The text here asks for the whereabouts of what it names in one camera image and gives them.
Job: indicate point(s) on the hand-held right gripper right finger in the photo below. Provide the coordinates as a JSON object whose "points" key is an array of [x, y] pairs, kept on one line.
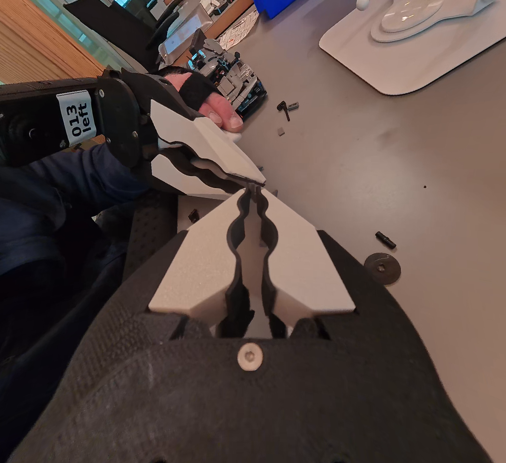
{"points": [[312, 273]]}

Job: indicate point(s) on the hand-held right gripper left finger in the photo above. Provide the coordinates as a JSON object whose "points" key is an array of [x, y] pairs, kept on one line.
{"points": [[193, 273]]}

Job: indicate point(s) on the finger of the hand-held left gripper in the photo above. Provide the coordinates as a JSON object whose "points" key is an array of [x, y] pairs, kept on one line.
{"points": [[178, 178], [213, 146]]}

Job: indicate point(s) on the person's left forearm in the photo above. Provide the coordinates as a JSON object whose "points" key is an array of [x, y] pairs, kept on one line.
{"points": [[79, 182]]}

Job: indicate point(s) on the black round lego disc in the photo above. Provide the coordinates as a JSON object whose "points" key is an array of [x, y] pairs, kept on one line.
{"points": [[382, 268]]}

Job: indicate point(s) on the grey lego vehicle model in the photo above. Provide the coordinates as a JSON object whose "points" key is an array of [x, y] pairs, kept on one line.
{"points": [[233, 75]]}

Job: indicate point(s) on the black lego lever piece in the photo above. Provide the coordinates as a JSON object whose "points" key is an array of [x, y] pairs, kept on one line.
{"points": [[284, 110]]}

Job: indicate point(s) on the lego instruction sheet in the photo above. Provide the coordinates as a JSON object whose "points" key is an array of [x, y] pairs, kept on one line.
{"points": [[237, 30]]}

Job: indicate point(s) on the person's left hand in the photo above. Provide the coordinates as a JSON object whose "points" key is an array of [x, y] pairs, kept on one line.
{"points": [[221, 111]]}

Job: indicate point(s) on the black office chair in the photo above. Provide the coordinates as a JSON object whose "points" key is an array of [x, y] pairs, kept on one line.
{"points": [[110, 24]]}

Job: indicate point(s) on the background wooden desk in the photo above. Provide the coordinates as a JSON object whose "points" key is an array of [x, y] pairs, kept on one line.
{"points": [[237, 10]]}

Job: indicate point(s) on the white desk stand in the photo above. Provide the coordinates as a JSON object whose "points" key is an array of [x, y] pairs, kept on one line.
{"points": [[415, 36]]}

